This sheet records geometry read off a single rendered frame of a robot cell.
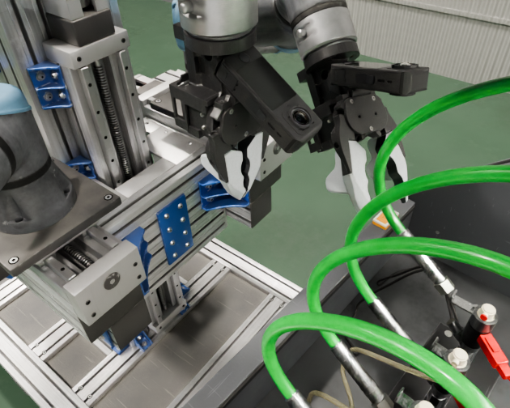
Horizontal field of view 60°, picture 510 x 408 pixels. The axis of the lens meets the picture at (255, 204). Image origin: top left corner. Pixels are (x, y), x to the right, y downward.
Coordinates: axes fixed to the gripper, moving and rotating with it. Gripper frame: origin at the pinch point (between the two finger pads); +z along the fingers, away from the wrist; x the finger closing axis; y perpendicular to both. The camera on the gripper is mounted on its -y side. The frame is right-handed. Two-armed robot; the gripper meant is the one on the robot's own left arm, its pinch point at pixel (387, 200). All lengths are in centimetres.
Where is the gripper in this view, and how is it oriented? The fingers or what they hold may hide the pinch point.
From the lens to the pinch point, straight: 57.7
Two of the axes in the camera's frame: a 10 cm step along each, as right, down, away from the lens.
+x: -8.0, 2.3, -5.5
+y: -5.2, 1.7, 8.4
